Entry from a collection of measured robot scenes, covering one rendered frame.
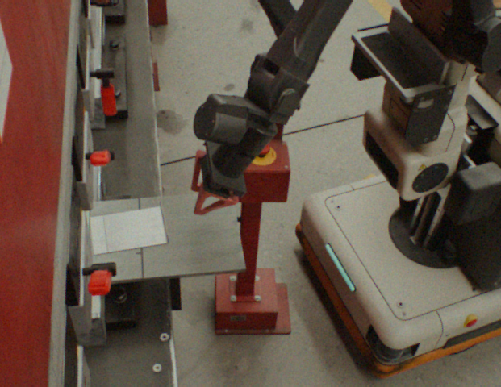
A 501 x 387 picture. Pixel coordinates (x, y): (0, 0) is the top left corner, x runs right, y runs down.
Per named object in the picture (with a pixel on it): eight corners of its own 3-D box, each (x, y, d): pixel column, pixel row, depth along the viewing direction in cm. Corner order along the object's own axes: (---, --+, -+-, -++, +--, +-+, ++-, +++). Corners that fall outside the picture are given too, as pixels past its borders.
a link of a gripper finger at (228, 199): (181, 218, 108) (210, 183, 103) (177, 187, 113) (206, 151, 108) (215, 229, 112) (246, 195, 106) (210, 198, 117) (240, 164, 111)
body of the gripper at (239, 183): (206, 189, 104) (232, 158, 100) (200, 144, 111) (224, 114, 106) (241, 200, 107) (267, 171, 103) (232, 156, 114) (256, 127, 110)
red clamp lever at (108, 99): (118, 117, 114) (113, 72, 107) (95, 118, 114) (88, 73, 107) (118, 110, 115) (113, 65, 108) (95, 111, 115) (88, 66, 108)
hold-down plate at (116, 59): (128, 118, 155) (127, 109, 153) (105, 120, 155) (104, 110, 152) (126, 44, 175) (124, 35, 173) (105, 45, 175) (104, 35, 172)
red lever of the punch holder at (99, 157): (110, 152, 85) (114, 147, 94) (77, 155, 84) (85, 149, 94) (110, 166, 85) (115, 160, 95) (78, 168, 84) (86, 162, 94)
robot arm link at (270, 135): (286, 134, 102) (273, 107, 105) (252, 126, 97) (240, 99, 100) (260, 162, 105) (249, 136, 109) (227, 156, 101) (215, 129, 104)
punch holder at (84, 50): (93, 126, 109) (80, 43, 97) (42, 130, 108) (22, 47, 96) (94, 71, 119) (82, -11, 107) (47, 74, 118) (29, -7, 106)
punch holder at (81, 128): (93, 218, 96) (76, 135, 84) (33, 223, 95) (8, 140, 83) (93, 147, 106) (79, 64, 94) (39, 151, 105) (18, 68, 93)
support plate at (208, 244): (245, 272, 113) (245, 268, 112) (89, 285, 110) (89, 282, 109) (231, 194, 125) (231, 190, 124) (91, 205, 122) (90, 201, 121)
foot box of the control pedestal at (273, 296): (291, 334, 217) (294, 315, 208) (215, 334, 216) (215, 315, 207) (286, 284, 230) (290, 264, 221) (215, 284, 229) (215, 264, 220)
